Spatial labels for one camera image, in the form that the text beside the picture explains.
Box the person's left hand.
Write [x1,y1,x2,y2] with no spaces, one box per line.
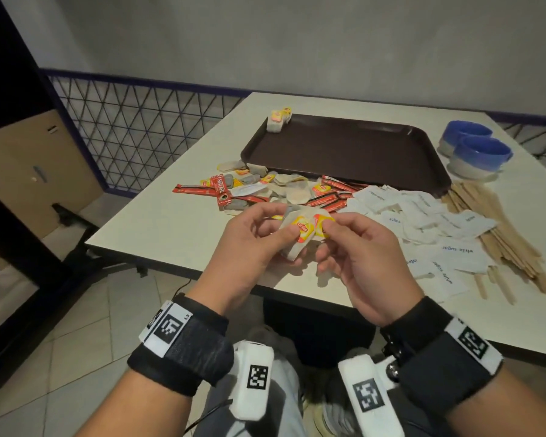
[187,202,308,316]

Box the person's right hand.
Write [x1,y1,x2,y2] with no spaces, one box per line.
[315,212,425,327]

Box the pile of red coffee sticks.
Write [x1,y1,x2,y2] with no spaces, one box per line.
[172,174,369,214]

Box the pile of tea bags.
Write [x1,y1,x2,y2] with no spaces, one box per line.
[200,160,346,223]

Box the pile of white sugar packets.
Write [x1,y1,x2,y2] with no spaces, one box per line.
[341,184,499,303]

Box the dark brown tray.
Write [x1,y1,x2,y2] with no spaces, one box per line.
[240,113,452,198]

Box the pile of wooden stir sticks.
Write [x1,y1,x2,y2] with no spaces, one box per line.
[441,180,546,305]

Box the person's left forearm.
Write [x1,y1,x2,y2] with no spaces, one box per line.
[75,369,192,437]

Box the person's right forearm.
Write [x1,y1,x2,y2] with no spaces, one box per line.
[448,364,546,437]

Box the person's gray sneaker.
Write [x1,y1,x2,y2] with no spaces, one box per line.
[302,382,360,437]

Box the black left wrist band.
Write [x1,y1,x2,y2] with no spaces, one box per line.
[127,293,235,398]

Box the black wrist band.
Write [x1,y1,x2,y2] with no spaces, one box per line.
[380,295,504,417]
[127,293,235,398]

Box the black right wrist band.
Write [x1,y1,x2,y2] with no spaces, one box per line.
[380,295,504,417]

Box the blue and white mug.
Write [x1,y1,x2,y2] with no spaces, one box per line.
[438,120,493,158]
[447,135,514,180]

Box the light wooden cabinet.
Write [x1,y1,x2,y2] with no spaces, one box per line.
[0,109,104,271]

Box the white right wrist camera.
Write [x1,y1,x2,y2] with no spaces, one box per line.
[337,353,406,437]

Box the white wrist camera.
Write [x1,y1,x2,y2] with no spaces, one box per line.
[229,340,275,422]
[337,353,406,437]

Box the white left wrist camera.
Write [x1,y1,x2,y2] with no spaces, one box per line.
[229,340,275,422]

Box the black cable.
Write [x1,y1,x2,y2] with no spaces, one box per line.
[181,398,234,435]

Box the black side table frame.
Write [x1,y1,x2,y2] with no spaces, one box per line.
[0,181,149,405]

